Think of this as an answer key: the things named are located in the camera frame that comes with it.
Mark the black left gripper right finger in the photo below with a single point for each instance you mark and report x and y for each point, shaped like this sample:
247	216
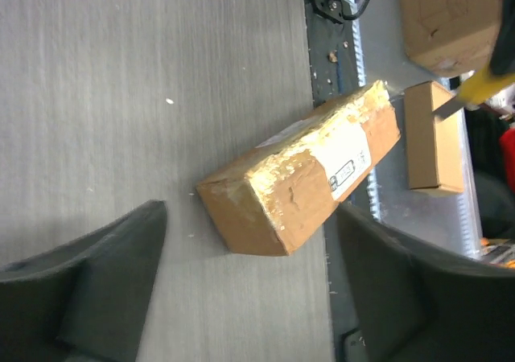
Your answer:
416	301

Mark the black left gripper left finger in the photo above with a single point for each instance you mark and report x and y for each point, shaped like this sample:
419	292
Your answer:
86	300

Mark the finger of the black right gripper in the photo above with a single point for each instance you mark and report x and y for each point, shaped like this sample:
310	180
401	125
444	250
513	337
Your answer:
502	59

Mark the yellow utility knife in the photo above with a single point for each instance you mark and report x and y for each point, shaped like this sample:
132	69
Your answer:
482	85

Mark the brown cardboard express box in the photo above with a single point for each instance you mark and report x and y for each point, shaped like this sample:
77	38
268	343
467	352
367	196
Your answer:
272	199

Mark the cardboard box on floor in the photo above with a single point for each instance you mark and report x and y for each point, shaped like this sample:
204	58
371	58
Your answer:
450	37

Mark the small cardboard box outside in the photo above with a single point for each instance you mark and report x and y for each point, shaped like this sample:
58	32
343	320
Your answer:
433	151

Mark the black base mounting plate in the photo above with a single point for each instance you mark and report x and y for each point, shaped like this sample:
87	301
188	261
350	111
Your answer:
334	48

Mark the white slotted cable duct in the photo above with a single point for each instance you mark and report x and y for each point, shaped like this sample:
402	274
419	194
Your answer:
367	194

